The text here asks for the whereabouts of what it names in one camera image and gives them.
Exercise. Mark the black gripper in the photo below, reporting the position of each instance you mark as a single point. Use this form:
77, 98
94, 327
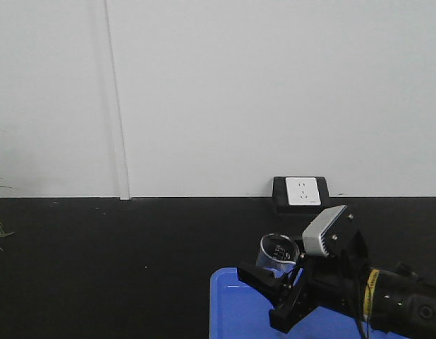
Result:
335, 283

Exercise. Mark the clear glass beaker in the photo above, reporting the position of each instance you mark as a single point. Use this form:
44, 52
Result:
278, 253

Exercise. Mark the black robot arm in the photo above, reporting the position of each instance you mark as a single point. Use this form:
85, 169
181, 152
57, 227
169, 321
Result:
397, 302

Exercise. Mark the blue plastic tray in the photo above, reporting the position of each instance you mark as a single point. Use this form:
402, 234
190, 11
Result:
238, 311

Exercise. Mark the black socket mounting box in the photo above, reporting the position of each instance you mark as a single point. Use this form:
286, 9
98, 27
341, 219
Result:
279, 198

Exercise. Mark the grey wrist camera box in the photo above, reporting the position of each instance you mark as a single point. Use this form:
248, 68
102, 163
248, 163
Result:
327, 234

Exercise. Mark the white wall power socket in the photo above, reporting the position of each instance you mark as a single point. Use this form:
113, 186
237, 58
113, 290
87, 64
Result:
302, 191

